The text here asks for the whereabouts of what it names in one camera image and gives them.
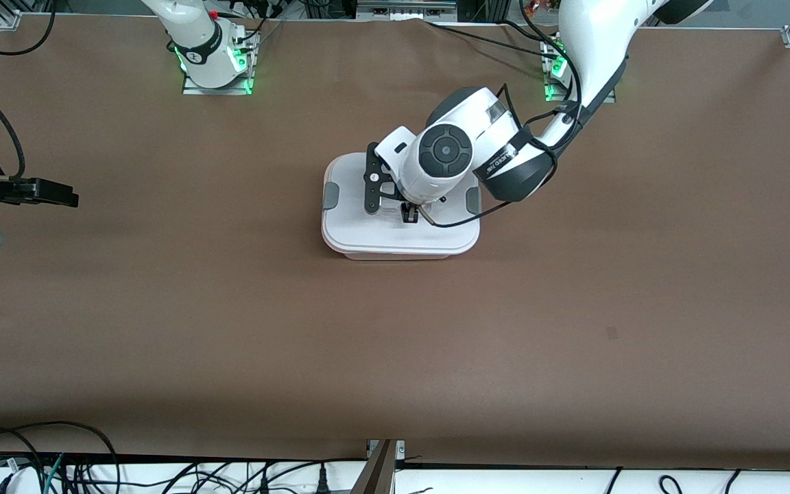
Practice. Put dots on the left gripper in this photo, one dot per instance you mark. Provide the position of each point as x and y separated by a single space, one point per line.
409 213

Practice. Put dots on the white lid with grey clips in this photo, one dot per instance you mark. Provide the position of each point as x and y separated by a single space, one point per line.
367 233

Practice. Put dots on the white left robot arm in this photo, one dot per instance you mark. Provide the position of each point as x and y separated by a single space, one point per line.
594 41

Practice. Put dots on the pink plastic storage box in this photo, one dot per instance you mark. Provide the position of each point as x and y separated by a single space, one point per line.
402 256

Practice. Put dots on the brown table mat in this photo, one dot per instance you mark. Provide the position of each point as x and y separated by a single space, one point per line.
436 357

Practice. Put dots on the grey metal device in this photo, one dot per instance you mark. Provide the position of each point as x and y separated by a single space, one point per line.
405 8

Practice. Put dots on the black power plug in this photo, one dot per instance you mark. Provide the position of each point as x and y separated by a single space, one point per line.
321 484

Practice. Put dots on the left arm silver base plate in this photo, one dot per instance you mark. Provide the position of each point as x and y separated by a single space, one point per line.
554 86

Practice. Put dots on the right arm silver base plate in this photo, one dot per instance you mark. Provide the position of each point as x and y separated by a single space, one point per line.
220 90

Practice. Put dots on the metal corner bracket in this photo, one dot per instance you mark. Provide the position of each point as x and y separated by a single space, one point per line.
400 449

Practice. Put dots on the dark frame post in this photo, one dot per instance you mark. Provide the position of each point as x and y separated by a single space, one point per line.
376 473

